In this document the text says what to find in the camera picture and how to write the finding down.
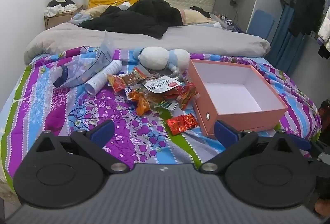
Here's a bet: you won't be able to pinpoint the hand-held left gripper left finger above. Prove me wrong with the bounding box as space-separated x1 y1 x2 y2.
35 119 129 174

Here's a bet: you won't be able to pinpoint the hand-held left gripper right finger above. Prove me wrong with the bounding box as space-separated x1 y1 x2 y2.
200 120 297 173

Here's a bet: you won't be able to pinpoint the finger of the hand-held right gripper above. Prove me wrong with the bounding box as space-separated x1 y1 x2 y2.
285 134 313 153

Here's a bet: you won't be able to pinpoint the pink cardboard box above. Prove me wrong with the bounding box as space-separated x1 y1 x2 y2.
189 59 289 140

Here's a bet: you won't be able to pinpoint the red foil snack packet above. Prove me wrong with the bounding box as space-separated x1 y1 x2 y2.
166 114 199 135

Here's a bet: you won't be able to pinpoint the orange snack packet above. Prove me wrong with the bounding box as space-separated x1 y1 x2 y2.
135 92 153 116

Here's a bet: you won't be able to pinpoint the pile of snack packets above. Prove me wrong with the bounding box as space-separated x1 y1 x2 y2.
107 65 200 116

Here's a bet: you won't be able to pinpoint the white label snack packet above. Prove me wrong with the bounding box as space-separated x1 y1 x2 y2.
143 79 181 94

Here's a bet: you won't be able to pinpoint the dark red jar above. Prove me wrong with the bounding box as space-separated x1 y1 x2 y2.
317 100 330 137

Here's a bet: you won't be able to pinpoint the floral printed blanket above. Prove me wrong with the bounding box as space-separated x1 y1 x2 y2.
0 46 323 188

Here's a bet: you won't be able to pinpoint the white spray can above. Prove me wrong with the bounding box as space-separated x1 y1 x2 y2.
85 59 122 95

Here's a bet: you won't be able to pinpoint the clear plastic bag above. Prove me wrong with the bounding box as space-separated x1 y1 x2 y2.
53 29 114 88

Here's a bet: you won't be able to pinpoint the grey foil packet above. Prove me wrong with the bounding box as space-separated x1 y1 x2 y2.
169 69 189 82

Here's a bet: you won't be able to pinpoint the white blue plush toy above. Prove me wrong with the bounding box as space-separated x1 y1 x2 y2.
133 46 191 73

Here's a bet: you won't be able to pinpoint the grey duvet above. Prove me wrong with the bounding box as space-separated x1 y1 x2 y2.
24 20 271 64

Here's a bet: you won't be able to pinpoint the blue curtain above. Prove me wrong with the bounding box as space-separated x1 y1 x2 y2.
268 3 307 76

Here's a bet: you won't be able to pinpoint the bedside small bottles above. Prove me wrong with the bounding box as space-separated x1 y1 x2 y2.
217 14 245 33

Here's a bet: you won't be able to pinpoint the blue board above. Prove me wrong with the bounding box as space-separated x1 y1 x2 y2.
247 9 276 41

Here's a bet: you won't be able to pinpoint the white puffer jacket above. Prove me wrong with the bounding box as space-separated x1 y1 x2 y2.
317 7 330 45

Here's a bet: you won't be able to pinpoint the black jacket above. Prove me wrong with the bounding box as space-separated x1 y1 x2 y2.
79 0 184 39

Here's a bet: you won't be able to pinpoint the cardboard nightstand box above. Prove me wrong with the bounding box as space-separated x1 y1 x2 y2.
44 5 84 30

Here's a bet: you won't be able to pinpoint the beige blue pillow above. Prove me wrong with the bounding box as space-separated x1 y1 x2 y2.
68 5 111 26

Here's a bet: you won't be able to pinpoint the dark clothing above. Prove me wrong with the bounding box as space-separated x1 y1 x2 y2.
190 6 212 18

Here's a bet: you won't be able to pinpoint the white grey cylinder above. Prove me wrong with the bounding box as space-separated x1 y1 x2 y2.
117 1 132 11

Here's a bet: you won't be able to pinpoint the pile of clothes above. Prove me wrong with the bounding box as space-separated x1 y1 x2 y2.
43 0 78 17

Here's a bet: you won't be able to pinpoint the black hanging coat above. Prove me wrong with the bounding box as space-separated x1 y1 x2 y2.
289 0 329 36

